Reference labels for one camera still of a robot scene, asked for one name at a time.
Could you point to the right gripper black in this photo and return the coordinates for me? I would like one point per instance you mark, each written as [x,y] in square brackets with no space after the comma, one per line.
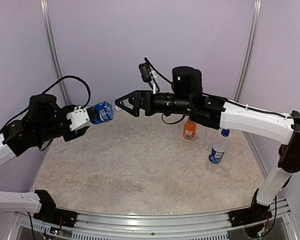
[137,95]

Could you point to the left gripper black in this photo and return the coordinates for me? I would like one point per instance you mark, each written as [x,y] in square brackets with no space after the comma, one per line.
[76,134]

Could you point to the blue label bottle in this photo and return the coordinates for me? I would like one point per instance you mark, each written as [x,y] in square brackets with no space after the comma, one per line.
[101,112]
[219,146]

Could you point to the white bottle cap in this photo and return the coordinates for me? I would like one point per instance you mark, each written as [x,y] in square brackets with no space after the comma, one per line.
[117,109]

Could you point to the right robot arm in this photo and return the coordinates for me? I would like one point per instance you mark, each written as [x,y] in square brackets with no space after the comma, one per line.
[215,112]

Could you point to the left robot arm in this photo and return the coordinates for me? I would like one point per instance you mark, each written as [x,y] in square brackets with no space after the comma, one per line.
[44,121]

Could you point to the orange drink bottle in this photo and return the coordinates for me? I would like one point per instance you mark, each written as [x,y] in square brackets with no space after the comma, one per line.
[189,129]

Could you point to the clear empty bottle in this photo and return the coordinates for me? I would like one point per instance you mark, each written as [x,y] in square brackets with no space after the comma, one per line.
[208,139]

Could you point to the blue label bottle standing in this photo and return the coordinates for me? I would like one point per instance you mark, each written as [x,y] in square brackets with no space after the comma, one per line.
[219,146]

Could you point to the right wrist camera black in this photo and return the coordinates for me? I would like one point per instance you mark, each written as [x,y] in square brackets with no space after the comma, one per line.
[145,73]

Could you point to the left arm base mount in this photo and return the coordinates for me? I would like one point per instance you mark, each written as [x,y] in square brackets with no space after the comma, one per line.
[55,212]

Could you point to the aluminium front rail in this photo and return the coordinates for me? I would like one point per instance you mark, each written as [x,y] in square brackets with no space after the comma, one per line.
[101,226]

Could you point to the left aluminium post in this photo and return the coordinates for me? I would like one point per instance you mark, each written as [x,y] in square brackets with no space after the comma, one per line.
[44,5]

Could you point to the aluminium post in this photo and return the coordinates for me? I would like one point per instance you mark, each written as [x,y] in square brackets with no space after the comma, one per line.
[44,5]
[249,49]

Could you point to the right aluminium post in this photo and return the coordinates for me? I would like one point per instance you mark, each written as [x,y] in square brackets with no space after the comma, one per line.
[249,49]

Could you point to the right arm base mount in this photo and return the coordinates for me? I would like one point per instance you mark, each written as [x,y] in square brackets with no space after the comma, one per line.
[252,214]

